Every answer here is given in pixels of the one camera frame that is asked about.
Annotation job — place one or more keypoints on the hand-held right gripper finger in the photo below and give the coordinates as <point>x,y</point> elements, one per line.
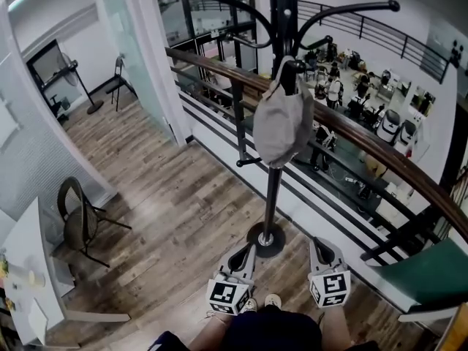
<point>314,254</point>
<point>337,260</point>

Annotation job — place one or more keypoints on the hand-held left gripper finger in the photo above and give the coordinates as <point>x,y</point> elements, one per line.
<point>226,263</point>
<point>251,265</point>

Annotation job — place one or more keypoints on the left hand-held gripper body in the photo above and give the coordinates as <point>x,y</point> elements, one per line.
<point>223,293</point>

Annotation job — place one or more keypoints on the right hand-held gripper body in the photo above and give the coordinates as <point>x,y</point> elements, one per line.
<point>331,287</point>

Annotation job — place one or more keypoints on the black coat stand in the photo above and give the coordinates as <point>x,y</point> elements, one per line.
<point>272,196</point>

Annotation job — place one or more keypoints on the grey cap hat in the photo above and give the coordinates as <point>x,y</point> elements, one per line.
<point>281,123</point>

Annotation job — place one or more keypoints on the person's right forearm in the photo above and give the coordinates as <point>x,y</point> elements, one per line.
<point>334,327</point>

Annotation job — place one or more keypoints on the person's left forearm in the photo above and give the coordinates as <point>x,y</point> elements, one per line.
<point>208,335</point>

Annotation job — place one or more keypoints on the person's left shoe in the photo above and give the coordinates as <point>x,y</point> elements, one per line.
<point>250,305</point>

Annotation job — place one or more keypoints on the person's shoe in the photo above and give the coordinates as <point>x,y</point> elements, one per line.
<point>250,305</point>
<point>272,301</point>

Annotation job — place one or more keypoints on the person's right shoe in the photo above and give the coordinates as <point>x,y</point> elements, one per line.
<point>272,301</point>

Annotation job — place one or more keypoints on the person's dark shorts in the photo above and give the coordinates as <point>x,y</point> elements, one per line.
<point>270,331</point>

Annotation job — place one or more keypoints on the green board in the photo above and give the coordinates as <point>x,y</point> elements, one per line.
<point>431,276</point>

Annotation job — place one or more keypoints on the wooden-topped black railing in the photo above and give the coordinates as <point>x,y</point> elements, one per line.
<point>365,137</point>

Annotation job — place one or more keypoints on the wooden table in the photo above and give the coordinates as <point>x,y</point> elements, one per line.
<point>459,335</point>

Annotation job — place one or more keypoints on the white robot unit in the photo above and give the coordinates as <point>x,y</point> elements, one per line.
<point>407,134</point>
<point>388,126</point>

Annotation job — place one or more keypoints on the white cup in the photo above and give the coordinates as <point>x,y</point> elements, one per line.
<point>36,278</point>

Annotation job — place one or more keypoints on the white table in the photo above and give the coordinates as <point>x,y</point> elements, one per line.
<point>25,240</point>

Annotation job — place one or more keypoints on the black standing fan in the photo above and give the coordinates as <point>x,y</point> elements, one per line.
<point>95,107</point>

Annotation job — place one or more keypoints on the black folding chair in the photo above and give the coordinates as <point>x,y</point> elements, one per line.
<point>116,85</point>

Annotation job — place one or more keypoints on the black balcony railing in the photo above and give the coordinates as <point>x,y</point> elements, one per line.
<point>362,28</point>

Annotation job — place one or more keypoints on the black office chair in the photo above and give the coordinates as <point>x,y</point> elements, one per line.
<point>56,104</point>

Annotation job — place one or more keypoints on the frosted glass door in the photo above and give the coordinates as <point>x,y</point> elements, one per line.
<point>124,49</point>

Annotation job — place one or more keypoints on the dark framed window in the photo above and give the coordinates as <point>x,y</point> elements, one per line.
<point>45,62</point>

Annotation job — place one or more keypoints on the black wall decoration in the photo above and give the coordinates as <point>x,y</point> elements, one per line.
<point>455,55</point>

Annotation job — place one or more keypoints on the white wall notice holder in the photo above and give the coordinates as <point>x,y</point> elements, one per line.
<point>7,123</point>

